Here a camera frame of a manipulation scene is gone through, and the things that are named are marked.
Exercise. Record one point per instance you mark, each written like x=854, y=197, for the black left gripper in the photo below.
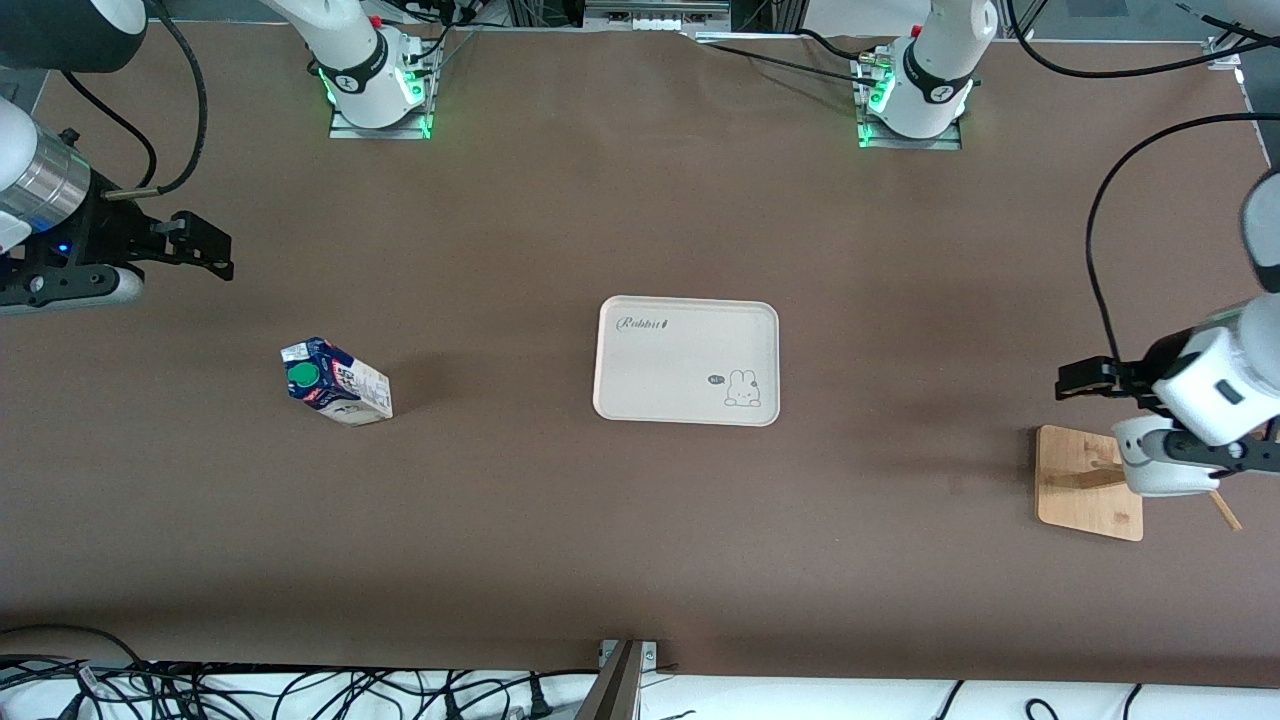
x=1150, y=371

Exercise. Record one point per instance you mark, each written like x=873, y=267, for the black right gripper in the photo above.
x=105, y=233

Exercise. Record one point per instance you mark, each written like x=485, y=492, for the blue milk carton green cap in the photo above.
x=335, y=385

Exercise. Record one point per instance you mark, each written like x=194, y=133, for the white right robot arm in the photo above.
x=350, y=60

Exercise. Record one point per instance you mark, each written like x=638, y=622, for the wooden cup rack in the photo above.
x=1085, y=510

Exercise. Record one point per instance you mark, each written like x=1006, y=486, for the cream rabbit print tray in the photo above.
x=660, y=370

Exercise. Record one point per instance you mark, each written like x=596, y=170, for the silver socket strip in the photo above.
x=655, y=18

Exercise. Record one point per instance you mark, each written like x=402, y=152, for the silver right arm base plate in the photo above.
x=345, y=132

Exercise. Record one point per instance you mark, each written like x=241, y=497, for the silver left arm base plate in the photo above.
x=940, y=143

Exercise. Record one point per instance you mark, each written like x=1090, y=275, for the silver aluminium frame bar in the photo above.
x=1225, y=52

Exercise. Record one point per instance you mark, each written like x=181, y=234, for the silver metal clamp bracket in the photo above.
x=648, y=652

